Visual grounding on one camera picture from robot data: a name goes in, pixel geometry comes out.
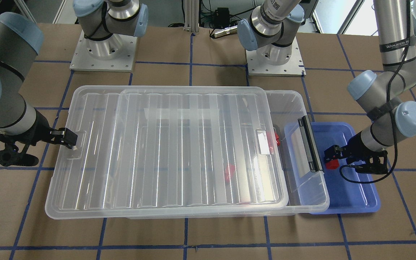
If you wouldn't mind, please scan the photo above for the clear plastic storage box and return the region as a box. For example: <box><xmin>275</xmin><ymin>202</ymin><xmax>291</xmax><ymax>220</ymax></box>
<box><xmin>114</xmin><ymin>87</ymin><xmax>330</xmax><ymax>218</ymax></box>

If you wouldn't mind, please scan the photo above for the blue plastic tray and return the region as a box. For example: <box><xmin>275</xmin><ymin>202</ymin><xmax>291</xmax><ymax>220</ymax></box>
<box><xmin>282</xmin><ymin>123</ymin><xmax>380</xmax><ymax>215</ymax></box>

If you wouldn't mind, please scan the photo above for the aluminium frame post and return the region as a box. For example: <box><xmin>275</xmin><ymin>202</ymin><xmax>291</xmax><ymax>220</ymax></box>
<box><xmin>183</xmin><ymin>0</ymin><xmax>200</xmax><ymax>34</ymax></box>

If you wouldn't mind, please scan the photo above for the red block inside box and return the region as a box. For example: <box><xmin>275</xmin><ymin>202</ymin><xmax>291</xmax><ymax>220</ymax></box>
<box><xmin>224</xmin><ymin>164</ymin><xmax>236</xmax><ymax>183</ymax></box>

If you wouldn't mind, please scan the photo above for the red block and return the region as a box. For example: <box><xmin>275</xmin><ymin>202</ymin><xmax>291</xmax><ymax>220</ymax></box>
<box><xmin>224</xmin><ymin>164</ymin><xmax>236</xmax><ymax>183</ymax></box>
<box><xmin>273</xmin><ymin>132</ymin><xmax>281</xmax><ymax>146</ymax></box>
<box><xmin>325</xmin><ymin>159</ymin><xmax>340</xmax><ymax>170</ymax></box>

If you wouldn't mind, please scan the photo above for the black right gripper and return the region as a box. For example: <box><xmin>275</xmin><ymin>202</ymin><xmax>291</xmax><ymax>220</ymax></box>
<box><xmin>0</xmin><ymin>110</ymin><xmax>78</xmax><ymax>167</ymax></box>

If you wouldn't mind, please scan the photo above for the black box latch handle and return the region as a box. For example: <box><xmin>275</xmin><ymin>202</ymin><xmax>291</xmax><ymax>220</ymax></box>
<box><xmin>298</xmin><ymin>115</ymin><xmax>323</xmax><ymax>172</ymax></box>

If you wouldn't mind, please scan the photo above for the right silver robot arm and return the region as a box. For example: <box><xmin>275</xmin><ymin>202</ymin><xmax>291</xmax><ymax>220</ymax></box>
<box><xmin>0</xmin><ymin>0</ymin><xmax>149</xmax><ymax>166</ymax></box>

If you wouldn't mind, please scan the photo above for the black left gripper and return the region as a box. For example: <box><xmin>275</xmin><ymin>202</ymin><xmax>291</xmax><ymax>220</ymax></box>
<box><xmin>324</xmin><ymin>134</ymin><xmax>389</xmax><ymax>174</ymax></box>

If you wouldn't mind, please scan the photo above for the clear plastic box lid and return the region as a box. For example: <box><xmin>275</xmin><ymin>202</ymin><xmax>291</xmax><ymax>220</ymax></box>
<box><xmin>45</xmin><ymin>86</ymin><xmax>289</xmax><ymax>219</ymax></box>

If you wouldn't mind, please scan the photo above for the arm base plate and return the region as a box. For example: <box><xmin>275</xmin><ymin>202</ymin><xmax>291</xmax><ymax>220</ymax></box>
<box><xmin>69</xmin><ymin>32</ymin><xmax>139</xmax><ymax>72</ymax></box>
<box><xmin>245</xmin><ymin>38</ymin><xmax>307</xmax><ymax>77</ymax></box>

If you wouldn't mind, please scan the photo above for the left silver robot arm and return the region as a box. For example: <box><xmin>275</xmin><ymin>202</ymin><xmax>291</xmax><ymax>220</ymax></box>
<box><xmin>237</xmin><ymin>0</ymin><xmax>416</xmax><ymax>176</ymax></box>

